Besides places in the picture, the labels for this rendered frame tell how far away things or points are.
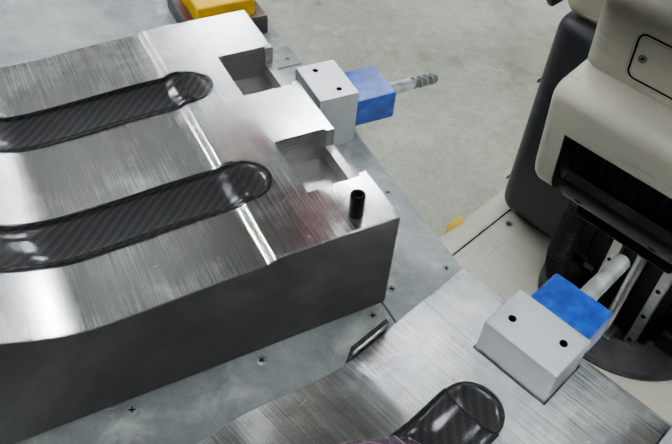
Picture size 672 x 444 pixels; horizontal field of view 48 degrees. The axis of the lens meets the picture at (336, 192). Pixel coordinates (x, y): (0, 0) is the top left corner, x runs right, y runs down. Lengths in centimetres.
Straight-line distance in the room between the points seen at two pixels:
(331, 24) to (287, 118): 177
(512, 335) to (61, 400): 26
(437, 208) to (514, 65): 65
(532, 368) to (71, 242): 28
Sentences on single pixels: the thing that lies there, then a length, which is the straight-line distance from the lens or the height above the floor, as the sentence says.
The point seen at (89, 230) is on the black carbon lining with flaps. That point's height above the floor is 88.
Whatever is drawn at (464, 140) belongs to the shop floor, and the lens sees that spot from 195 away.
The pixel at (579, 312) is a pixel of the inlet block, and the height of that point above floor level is 87.
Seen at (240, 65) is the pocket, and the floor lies 88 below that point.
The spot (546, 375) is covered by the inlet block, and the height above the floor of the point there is 88.
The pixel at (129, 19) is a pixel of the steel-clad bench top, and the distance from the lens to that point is 82.
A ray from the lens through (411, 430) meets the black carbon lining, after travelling 44.
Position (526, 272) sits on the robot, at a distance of 130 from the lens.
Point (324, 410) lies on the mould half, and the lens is 42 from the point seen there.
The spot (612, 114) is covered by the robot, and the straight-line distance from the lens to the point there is 77.
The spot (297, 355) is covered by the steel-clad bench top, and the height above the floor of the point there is 80.
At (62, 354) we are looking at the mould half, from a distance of 45.
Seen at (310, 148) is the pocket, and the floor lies 87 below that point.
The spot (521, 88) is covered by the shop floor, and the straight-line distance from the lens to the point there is 217.
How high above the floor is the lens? 124
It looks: 45 degrees down
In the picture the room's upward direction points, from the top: 6 degrees clockwise
